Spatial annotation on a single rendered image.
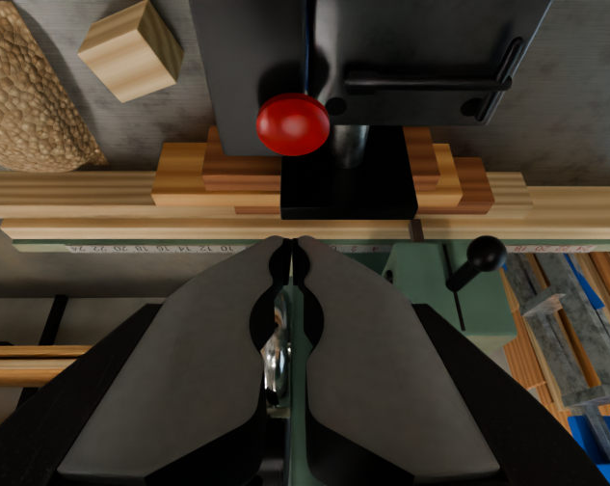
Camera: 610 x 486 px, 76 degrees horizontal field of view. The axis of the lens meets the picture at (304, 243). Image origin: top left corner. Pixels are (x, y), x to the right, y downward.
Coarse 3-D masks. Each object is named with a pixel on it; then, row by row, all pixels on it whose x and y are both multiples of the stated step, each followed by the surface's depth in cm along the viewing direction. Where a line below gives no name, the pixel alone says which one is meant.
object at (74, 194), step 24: (0, 192) 34; (24, 192) 34; (48, 192) 34; (72, 192) 34; (96, 192) 34; (120, 192) 34; (144, 192) 34; (504, 192) 35; (528, 192) 35; (0, 216) 35; (24, 216) 35; (48, 216) 35; (72, 216) 35; (96, 216) 35; (120, 216) 35; (144, 216) 35; (168, 216) 35; (192, 216) 35; (216, 216) 35; (240, 216) 35; (264, 216) 35; (432, 216) 35; (456, 216) 35; (480, 216) 35; (504, 216) 35
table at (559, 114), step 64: (0, 0) 23; (64, 0) 23; (128, 0) 23; (576, 0) 23; (64, 64) 27; (192, 64) 27; (576, 64) 27; (128, 128) 31; (192, 128) 31; (448, 128) 32; (512, 128) 32; (576, 128) 32
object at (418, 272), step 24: (408, 264) 26; (432, 264) 26; (456, 264) 26; (408, 288) 25; (432, 288) 25; (480, 288) 25; (456, 312) 25; (480, 312) 25; (504, 312) 25; (480, 336) 24; (504, 336) 24
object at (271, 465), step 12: (276, 420) 37; (276, 432) 36; (264, 444) 35; (276, 444) 35; (264, 456) 34; (276, 456) 34; (264, 468) 34; (276, 468) 34; (252, 480) 34; (264, 480) 34; (276, 480) 34
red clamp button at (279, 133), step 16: (288, 96) 15; (304, 96) 15; (272, 112) 15; (288, 112) 15; (304, 112) 15; (320, 112) 15; (256, 128) 16; (272, 128) 15; (288, 128) 15; (304, 128) 15; (320, 128) 16; (272, 144) 16; (288, 144) 16; (304, 144) 16; (320, 144) 16
